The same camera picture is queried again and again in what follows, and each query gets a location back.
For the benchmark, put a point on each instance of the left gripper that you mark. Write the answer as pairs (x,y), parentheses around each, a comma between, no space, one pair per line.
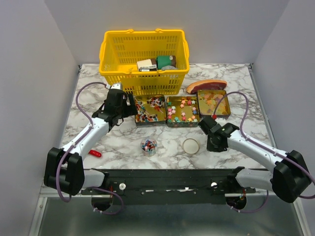
(130,109)

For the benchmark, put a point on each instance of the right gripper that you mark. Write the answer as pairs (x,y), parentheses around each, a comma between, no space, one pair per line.
(214,148)

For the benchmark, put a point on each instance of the round jar lid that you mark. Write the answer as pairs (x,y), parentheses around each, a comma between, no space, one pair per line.
(190,146)

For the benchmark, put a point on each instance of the tin of lollipops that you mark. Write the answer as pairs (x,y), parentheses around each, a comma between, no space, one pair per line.
(151,110)

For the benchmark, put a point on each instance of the tin of star candies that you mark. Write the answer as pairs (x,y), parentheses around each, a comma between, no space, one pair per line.
(182,111)

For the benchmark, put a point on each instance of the clear glass jar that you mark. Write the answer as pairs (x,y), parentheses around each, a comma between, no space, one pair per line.
(148,146)

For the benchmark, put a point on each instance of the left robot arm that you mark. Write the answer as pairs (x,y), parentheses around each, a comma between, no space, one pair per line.
(64,166)

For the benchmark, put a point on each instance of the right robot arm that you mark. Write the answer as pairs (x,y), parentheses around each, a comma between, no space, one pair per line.
(285,174)

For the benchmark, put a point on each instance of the tin of gummy candies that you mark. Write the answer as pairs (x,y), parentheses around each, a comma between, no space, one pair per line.
(208,102)

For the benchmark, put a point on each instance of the black flat box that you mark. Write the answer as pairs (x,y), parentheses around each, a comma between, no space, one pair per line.
(147,69)

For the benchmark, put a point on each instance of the white brown box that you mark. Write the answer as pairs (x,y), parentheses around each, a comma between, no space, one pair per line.
(147,64)

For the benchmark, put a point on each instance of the yellow plastic shopping basket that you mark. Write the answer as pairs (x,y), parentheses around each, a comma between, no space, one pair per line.
(122,49)

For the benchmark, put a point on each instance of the red chili pepper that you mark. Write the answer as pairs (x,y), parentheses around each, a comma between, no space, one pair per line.
(95,153)

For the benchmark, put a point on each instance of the fake meat slice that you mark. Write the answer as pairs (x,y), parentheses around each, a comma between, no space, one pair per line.
(206,85)

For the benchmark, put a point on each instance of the green brown package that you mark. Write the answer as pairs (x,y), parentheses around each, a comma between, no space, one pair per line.
(165,61)

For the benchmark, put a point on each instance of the grey pouch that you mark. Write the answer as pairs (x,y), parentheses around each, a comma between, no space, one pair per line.
(169,67)

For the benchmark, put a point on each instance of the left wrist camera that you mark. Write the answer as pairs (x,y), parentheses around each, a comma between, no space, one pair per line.
(117,86)

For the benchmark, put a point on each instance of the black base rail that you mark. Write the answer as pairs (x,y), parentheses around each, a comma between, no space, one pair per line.
(164,187)

